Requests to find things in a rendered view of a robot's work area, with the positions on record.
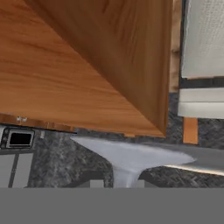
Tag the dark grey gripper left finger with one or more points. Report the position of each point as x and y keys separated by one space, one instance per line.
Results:
x=96 y=179

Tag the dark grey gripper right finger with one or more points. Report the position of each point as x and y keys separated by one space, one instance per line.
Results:
x=148 y=180

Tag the grey appliance with dark window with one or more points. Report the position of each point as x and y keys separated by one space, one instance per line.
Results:
x=17 y=140

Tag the orange wooden table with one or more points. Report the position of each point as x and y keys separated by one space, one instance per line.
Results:
x=73 y=67

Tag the white cushioned wooden chair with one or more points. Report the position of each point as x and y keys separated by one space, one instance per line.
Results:
x=204 y=38

